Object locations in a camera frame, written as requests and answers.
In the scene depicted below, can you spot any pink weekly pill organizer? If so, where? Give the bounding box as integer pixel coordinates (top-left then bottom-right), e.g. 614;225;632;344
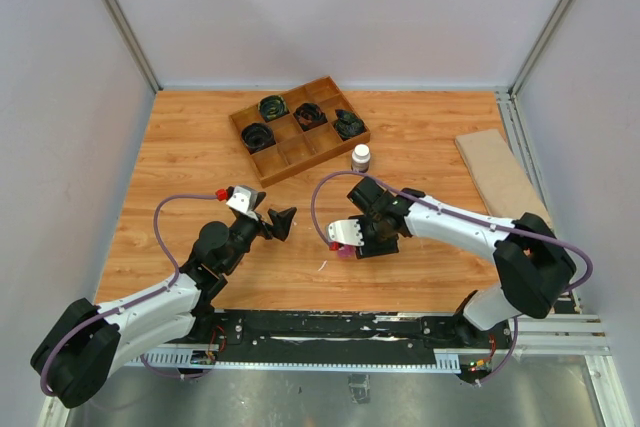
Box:
337;245;356;259

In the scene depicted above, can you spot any white cap pill bottle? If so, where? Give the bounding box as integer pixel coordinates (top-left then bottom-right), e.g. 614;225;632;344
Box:
351;144;371;173

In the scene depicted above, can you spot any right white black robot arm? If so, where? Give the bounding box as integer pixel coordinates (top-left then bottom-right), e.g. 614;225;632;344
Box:
347;178;577;347

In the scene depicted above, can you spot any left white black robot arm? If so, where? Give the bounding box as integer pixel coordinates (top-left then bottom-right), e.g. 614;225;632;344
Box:
30;207;297;409

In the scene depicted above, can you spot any wooden compartment tray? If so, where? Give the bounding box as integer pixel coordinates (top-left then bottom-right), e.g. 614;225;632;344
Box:
229;76;371;187

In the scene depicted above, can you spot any black red coiled belt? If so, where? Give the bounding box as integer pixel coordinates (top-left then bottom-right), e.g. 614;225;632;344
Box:
294;102;327;132

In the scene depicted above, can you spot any green blue coiled belt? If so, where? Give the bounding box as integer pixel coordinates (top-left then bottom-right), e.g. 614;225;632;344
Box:
333;109;366;141

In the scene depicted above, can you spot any green yellow coiled belt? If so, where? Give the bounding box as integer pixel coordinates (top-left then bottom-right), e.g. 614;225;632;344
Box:
258;94;289;122

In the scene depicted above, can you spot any light wooden board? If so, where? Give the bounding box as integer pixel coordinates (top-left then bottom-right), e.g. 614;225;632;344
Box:
455;129;552;226

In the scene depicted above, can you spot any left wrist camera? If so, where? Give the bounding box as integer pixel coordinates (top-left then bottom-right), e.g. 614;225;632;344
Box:
226;185;266;220

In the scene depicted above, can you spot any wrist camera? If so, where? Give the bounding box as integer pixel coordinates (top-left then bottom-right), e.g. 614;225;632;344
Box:
226;185;266;220
326;219;364;247

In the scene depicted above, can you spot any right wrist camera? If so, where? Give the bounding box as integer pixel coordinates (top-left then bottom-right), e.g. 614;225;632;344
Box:
326;219;364;247

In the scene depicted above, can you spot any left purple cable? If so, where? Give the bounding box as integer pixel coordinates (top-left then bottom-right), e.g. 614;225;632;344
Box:
39;189;226;398

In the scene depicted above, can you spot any purple cable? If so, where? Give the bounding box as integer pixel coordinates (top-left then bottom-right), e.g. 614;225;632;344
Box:
309;170;594;388
39;189;226;398

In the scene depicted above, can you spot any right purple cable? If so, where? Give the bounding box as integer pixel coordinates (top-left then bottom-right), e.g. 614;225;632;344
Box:
309;170;594;388

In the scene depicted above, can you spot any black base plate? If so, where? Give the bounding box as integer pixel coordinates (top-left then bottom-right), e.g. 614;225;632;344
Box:
173;310;512;359

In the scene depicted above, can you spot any grey slotted cable duct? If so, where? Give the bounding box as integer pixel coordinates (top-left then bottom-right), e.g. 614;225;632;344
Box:
144;344;461;374

